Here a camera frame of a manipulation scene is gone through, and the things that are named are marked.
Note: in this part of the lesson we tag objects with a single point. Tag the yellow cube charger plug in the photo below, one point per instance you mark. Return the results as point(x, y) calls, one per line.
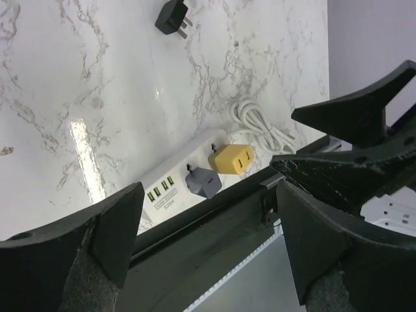
point(231, 159)

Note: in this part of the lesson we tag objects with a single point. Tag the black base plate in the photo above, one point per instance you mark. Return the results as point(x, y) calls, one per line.
point(176, 265)

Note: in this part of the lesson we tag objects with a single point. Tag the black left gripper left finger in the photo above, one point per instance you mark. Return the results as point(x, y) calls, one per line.
point(77, 263)

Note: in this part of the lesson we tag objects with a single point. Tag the white USB power strip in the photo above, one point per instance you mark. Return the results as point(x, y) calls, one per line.
point(166, 191)

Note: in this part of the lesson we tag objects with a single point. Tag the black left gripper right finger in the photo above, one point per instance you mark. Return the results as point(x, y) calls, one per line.
point(342, 263)

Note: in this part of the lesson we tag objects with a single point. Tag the grey cube charger plug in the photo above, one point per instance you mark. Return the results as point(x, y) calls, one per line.
point(203, 182)

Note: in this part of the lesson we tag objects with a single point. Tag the black three-pin plug adapter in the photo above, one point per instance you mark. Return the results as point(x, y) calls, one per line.
point(173, 18)

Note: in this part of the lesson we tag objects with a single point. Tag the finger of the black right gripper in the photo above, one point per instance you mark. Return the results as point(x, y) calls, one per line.
point(346, 180)
point(358, 118)

